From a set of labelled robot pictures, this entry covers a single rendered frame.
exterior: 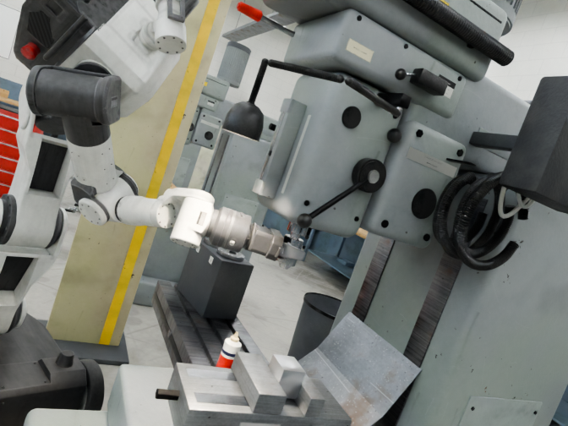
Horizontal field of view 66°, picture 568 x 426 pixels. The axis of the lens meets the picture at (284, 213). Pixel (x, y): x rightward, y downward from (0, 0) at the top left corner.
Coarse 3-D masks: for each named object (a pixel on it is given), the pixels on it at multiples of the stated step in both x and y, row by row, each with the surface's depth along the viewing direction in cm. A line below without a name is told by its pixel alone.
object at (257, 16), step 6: (240, 6) 91; (246, 6) 91; (246, 12) 92; (252, 12) 92; (258, 12) 93; (252, 18) 93; (258, 18) 93; (264, 18) 94; (270, 24) 95; (276, 24) 95; (282, 30) 97; (288, 30) 97
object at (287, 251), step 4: (284, 244) 96; (288, 244) 96; (284, 248) 96; (288, 248) 96; (292, 248) 97; (296, 248) 97; (280, 252) 96; (284, 252) 96; (288, 252) 97; (292, 252) 97; (296, 252) 97; (300, 252) 97; (304, 252) 97; (284, 256) 97; (288, 256) 97; (292, 256) 97; (296, 256) 97; (300, 256) 97
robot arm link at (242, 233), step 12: (240, 216) 95; (240, 228) 94; (252, 228) 97; (264, 228) 100; (228, 240) 94; (240, 240) 94; (252, 240) 94; (264, 240) 94; (276, 240) 94; (228, 252) 98; (264, 252) 95; (276, 252) 93
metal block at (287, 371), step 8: (272, 360) 89; (280, 360) 88; (288, 360) 90; (296, 360) 91; (272, 368) 89; (280, 368) 86; (288, 368) 86; (296, 368) 87; (280, 376) 85; (288, 376) 85; (296, 376) 86; (280, 384) 85; (288, 384) 86; (296, 384) 87; (288, 392) 86; (296, 392) 87
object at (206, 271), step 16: (208, 240) 141; (192, 256) 143; (208, 256) 135; (224, 256) 132; (240, 256) 135; (192, 272) 141; (208, 272) 133; (224, 272) 130; (240, 272) 133; (192, 288) 138; (208, 288) 131; (224, 288) 131; (240, 288) 135; (192, 304) 136; (208, 304) 130; (224, 304) 133; (240, 304) 137
